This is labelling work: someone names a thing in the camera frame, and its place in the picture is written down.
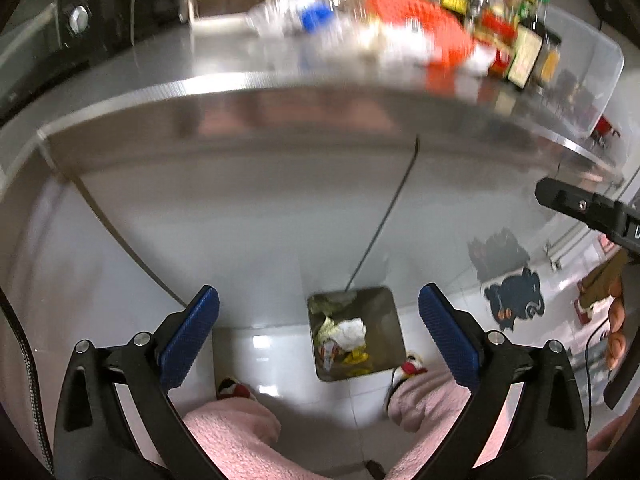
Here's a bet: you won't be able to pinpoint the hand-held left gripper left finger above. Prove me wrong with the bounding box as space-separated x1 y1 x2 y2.
52 285 221 480

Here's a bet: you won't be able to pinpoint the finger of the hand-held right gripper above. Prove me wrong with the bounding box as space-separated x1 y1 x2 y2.
535 176 626 240

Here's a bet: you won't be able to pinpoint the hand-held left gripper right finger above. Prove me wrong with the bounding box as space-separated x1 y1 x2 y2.
418 282 588 480

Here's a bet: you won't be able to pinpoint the square metal trash bin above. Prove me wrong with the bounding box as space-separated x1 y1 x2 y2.
306 286 407 383

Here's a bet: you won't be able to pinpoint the person's right forearm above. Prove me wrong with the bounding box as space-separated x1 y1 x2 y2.
587 410 640 456

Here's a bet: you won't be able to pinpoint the person's right hand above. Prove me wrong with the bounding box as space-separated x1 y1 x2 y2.
604 280 630 371

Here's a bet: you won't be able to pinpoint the cartoon slipper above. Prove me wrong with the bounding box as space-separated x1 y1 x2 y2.
216 375 258 403
382 350 428 413

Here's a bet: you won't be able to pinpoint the brown cartoon sticker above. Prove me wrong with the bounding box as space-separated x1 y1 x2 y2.
575 250 626 326

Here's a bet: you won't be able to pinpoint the black bear sticker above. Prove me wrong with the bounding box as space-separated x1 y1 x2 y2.
482 267 546 332

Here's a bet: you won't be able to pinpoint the small red object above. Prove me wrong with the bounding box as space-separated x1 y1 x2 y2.
592 115 622 147

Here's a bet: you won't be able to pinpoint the crumpled white tissue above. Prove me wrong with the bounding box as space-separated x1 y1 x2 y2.
325 316 368 353

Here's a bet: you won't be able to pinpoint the person's left leg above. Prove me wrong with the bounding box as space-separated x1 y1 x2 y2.
182 400 283 480

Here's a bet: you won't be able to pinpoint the stainless steel counter cabinet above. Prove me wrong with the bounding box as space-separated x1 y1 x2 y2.
0 72 626 321

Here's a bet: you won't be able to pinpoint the small jar yellow contents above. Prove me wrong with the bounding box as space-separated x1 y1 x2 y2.
537 32 563 86

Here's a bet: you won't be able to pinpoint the clear plastic container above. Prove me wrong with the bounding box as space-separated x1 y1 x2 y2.
545 5 626 142

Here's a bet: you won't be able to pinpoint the dark bottle cream label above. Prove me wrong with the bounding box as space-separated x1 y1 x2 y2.
507 0 551 91

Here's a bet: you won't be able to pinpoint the crumpled white paper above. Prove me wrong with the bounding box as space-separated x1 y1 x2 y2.
465 42 497 74

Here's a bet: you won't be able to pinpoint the red lid sauce jar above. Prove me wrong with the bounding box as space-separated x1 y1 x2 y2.
482 2 518 78

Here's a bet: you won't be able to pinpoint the crushed clear plastic bottle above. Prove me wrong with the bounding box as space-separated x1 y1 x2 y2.
247 0 366 45

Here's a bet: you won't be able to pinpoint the thin black cable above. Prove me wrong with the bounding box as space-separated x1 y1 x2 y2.
584 317 613 431

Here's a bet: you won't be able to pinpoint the braided black cable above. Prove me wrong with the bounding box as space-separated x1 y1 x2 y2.
0 285 56 476

